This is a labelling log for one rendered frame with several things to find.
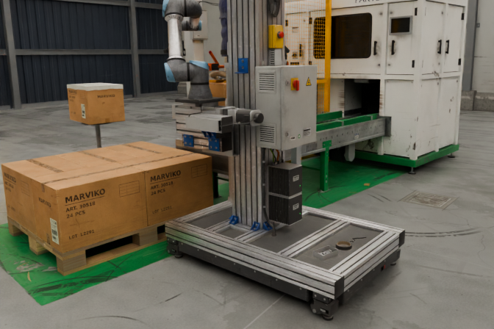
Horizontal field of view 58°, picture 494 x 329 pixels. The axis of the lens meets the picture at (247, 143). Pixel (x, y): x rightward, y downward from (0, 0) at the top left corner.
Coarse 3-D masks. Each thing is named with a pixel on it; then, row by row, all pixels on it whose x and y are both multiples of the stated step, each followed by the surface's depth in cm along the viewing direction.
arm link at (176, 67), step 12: (168, 0) 276; (180, 0) 277; (168, 12) 275; (180, 12) 277; (168, 24) 276; (180, 24) 278; (168, 36) 276; (180, 36) 276; (168, 48) 275; (180, 48) 274; (168, 60) 271; (180, 60) 270; (168, 72) 268; (180, 72) 269
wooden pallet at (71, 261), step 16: (16, 224) 325; (160, 224) 318; (32, 240) 305; (112, 240) 293; (144, 240) 310; (160, 240) 320; (64, 256) 271; (80, 256) 278; (96, 256) 293; (112, 256) 294; (64, 272) 272
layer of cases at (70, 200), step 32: (32, 160) 341; (64, 160) 339; (96, 160) 337; (128, 160) 335; (160, 160) 333; (192, 160) 332; (32, 192) 291; (64, 192) 266; (96, 192) 281; (128, 192) 297; (160, 192) 315; (192, 192) 335; (32, 224) 300; (64, 224) 268; (96, 224) 283; (128, 224) 300
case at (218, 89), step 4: (212, 84) 353; (216, 84) 350; (220, 84) 346; (224, 84) 344; (212, 88) 353; (216, 88) 350; (220, 88) 347; (224, 88) 344; (212, 92) 354; (216, 92) 351; (220, 92) 348; (224, 92) 345; (212, 96) 355; (216, 96) 352; (220, 96) 348; (224, 96) 345; (220, 104) 350; (224, 104) 346
